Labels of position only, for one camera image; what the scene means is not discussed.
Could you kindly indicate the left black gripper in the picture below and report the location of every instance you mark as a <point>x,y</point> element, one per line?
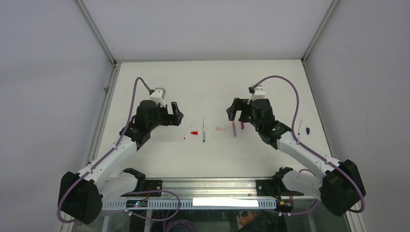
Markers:
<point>177,115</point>

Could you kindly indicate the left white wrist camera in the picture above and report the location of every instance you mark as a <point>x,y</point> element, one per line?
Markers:
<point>158,96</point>

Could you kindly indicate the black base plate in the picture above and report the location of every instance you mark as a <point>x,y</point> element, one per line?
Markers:
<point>150,187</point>
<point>269,187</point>

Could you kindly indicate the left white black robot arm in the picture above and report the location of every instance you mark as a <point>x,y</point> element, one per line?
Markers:
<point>83,194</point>

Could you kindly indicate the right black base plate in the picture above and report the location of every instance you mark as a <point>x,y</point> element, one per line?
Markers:
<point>269,187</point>

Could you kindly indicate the orange object under table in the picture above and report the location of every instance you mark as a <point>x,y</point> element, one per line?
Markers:
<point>246,216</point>

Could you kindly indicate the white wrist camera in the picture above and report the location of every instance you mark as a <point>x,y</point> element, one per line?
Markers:
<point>158,96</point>
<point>257,93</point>

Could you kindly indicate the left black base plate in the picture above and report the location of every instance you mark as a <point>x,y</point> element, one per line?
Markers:
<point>150,187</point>

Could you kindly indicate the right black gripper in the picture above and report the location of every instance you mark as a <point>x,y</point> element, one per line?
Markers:
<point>238,105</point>

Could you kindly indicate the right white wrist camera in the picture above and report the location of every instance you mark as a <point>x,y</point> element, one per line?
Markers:
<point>257,93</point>

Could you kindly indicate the white slotted cable duct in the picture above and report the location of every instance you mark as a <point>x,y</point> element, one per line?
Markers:
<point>190,204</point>

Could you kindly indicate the pink purple pen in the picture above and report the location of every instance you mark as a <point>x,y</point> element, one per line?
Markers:
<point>234,129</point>

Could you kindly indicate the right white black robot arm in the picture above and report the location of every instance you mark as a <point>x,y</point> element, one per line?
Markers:
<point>337,184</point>

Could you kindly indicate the aluminium mounting rail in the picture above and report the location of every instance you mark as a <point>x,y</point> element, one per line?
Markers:
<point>173,188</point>

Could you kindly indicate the white pen blue tip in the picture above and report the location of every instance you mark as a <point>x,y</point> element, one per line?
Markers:
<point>299,127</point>

